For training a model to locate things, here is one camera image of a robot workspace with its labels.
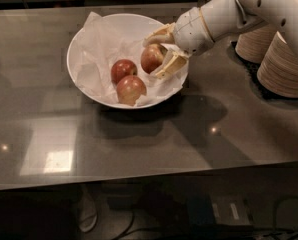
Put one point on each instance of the white shoe under table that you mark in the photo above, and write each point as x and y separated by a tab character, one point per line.
87	214

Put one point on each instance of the red yellow apple front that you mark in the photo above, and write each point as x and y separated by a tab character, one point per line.
130	89

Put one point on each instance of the stack paper bowls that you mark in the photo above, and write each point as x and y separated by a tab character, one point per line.
252	46
278	71

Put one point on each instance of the white bowl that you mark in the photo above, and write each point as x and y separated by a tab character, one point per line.
122	27

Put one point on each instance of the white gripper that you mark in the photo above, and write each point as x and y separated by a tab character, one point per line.
190	32

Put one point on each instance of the white paper liner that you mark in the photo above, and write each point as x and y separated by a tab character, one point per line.
99	47

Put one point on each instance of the left stack paper bowls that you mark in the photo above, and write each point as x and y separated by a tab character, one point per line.
252	46

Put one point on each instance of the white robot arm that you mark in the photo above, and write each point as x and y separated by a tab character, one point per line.
225	17

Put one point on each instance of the black mat under stacks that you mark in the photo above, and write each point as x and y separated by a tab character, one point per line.
252	69

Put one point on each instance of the right stack paper bowls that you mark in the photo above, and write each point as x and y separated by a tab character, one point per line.
278	71

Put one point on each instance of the dark box on floor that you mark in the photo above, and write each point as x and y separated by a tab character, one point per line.
219	213

